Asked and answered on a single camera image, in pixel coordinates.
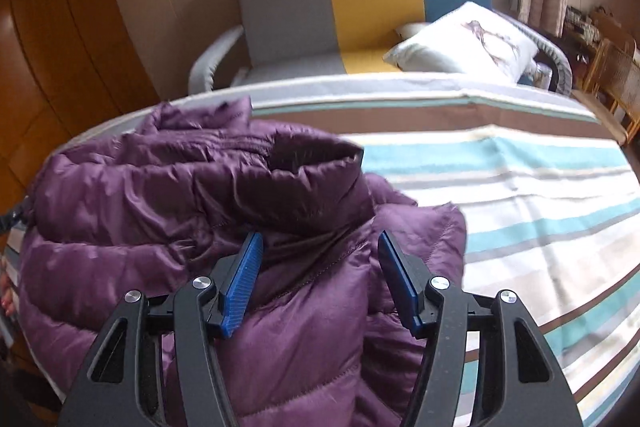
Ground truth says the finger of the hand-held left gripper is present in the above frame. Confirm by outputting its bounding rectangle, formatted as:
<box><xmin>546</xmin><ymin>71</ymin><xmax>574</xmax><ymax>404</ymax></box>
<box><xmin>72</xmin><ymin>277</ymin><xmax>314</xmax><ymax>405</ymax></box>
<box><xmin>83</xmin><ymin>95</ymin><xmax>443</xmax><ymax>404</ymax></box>
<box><xmin>0</xmin><ymin>199</ymin><xmax>31</xmax><ymax>233</ymax></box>

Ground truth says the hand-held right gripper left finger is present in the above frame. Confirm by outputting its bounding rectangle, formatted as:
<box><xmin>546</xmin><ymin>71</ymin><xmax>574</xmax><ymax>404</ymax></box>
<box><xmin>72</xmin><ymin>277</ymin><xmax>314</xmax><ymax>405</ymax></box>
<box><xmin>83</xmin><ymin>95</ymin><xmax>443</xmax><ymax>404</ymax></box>
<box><xmin>59</xmin><ymin>231</ymin><xmax>265</xmax><ymax>427</ymax></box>

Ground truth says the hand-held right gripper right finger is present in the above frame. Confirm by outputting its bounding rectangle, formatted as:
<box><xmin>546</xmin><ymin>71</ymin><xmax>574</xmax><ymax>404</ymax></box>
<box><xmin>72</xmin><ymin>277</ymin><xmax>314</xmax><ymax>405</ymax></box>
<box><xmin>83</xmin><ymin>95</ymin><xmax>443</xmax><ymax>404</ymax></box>
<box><xmin>377</xmin><ymin>230</ymin><xmax>585</xmax><ymax>427</ymax></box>

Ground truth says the purple down jacket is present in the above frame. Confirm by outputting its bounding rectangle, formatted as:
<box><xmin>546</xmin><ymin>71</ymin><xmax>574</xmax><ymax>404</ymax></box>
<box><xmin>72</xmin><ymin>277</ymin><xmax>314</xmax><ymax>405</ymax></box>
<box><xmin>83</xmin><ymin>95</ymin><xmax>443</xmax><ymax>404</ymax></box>
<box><xmin>19</xmin><ymin>96</ymin><xmax>468</xmax><ymax>427</ymax></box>

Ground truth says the person's left hand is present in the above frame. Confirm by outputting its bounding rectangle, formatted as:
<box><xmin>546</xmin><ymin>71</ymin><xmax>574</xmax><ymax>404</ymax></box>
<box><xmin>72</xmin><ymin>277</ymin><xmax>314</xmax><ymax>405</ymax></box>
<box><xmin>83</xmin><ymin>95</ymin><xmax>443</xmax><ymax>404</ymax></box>
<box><xmin>0</xmin><ymin>274</ymin><xmax>15</xmax><ymax>313</ymax></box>

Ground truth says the striped bed sheet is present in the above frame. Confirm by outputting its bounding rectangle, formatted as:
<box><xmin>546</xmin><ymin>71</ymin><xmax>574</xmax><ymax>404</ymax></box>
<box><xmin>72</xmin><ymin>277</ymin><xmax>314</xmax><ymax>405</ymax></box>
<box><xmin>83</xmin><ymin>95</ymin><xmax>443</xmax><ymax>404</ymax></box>
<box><xmin>0</xmin><ymin>77</ymin><xmax>640</xmax><ymax>427</ymax></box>

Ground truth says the wooden wardrobe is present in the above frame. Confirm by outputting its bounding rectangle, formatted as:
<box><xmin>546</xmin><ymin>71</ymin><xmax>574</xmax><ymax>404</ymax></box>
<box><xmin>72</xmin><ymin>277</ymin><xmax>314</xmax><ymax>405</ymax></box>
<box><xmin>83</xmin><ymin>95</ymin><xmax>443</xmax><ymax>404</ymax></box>
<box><xmin>0</xmin><ymin>0</ymin><xmax>161</xmax><ymax>218</ymax></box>

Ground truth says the white printed pillow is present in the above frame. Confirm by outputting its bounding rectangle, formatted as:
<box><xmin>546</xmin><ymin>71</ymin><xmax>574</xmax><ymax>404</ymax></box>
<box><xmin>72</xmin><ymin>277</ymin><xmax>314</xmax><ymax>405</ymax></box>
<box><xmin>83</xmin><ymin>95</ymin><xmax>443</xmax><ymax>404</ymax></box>
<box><xmin>384</xmin><ymin>2</ymin><xmax>540</xmax><ymax>84</ymax></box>

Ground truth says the plain pale pillow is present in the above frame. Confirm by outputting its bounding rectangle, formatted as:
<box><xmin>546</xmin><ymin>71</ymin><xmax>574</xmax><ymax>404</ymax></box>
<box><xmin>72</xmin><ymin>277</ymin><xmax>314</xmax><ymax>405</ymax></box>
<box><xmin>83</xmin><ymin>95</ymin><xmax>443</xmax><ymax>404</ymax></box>
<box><xmin>394</xmin><ymin>22</ymin><xmax>431</xmax><ymax>42</ymax></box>

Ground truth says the rattan chair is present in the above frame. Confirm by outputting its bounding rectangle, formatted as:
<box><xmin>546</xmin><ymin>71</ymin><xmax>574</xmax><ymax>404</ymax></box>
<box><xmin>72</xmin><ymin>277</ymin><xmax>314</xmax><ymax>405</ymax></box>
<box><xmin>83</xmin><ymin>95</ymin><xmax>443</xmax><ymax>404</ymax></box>
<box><xmin>582</xmin><ymin>38</ymin><xmax>640</xmax><ymax>142</ymax></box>

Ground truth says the desk clutter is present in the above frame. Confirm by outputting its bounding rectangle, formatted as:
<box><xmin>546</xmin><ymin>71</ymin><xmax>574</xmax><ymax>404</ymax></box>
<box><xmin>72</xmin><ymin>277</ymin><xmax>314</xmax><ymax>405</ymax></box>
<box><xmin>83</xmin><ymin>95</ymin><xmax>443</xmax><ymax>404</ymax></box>
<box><xmin>565</xmin><ymin>4</ymin><xmax>621</xmax><ymax>42</ymax></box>

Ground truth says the white padded bed rail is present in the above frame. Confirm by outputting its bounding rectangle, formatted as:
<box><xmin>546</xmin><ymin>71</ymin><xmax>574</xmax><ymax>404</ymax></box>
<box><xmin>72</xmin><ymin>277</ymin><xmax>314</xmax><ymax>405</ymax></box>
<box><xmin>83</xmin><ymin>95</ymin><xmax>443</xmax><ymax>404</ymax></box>
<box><xmin>189</xmin><ymin>26</ymin><xmax>251</xmax><ymax>96</ymax></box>

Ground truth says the grey padded bed rail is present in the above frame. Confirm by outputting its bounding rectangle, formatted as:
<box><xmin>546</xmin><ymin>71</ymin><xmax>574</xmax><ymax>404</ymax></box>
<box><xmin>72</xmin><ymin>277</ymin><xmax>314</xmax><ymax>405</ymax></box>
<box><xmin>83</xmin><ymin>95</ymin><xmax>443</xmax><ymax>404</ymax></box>
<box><xmin>520</xmin><ymin>19</ymin><xmax>573</xmax><ymax>96</ymax></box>

